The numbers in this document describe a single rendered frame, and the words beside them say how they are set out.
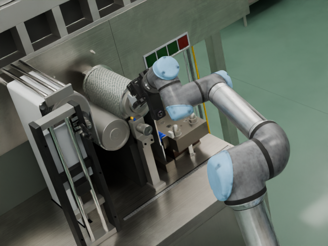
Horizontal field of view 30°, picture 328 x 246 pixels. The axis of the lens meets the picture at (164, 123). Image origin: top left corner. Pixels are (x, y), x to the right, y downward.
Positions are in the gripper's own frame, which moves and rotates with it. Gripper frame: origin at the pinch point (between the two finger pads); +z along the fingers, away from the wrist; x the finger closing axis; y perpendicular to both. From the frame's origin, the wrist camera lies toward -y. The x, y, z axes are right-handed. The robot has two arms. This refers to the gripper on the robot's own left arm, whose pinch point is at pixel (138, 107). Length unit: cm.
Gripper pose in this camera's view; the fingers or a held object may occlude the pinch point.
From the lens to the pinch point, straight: 216.1
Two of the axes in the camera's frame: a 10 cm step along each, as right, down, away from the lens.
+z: -3.3, 2.8, 9.0
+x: -7.6, 4.8, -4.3
